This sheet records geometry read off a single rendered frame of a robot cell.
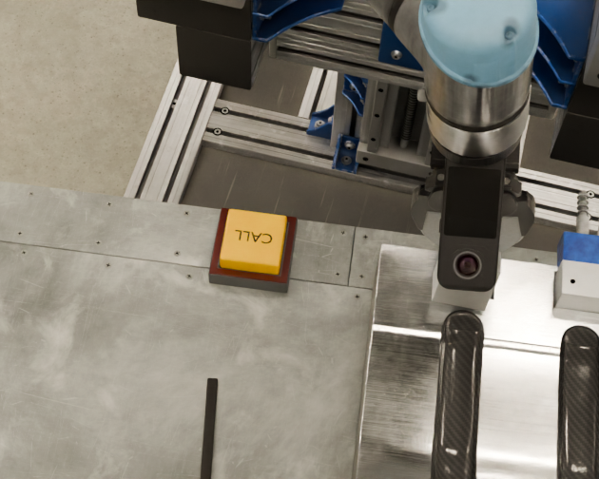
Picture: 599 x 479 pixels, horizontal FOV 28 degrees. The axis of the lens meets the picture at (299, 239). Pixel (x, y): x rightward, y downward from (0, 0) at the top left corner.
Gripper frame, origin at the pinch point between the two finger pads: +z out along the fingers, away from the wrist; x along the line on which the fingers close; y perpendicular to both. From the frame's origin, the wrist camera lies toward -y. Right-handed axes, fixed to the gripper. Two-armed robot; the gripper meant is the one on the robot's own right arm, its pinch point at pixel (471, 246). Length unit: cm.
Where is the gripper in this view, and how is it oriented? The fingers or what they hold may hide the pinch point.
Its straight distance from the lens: 108.0
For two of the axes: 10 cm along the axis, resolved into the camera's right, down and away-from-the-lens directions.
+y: 1.2, -9.1, 3.8
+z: 1.2, 4.0, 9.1
